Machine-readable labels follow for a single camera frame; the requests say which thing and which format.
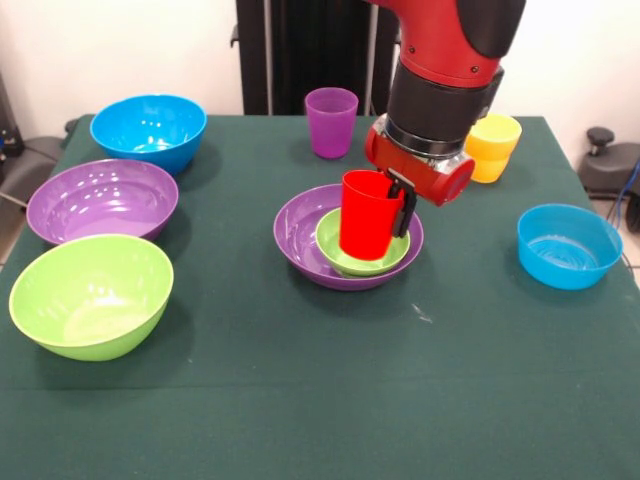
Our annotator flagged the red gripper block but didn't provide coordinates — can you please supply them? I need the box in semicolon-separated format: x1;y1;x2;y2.
364;112;477;239

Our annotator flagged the red cup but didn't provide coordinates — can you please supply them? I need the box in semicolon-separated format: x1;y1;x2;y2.
338;169;406;262

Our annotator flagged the small green bowl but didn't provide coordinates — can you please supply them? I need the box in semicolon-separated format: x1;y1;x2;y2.
314;207;412;279

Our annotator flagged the purple bowl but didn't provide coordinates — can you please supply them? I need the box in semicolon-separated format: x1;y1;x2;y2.
26;158;180;246
272;182;425;291

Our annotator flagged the purple cup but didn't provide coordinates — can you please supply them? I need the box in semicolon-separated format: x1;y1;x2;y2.
304;87;360;160

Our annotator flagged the yellow cup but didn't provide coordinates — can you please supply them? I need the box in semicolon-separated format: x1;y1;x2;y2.
464;112;523;185

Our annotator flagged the small blue bowl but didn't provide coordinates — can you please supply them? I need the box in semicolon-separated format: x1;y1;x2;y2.
516;203;625;291

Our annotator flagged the dark green tablecloth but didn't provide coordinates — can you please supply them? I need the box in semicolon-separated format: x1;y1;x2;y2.
0;113;640;480

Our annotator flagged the large blue bowl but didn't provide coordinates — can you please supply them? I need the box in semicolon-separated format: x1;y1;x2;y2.
89;94;208;177

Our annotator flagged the large green bowl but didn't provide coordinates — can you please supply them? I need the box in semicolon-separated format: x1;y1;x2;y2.
8;234;175;362

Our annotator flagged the black equipment rack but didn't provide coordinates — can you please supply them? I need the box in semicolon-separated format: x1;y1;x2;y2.
0;69;24;166

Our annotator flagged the grey pedestal foot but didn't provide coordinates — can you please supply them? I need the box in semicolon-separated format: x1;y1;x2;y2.
577;126;640;201
0;135;64;201

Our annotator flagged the blue floor cable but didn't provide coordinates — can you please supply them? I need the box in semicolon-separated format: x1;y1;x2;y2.
612;154;640;221

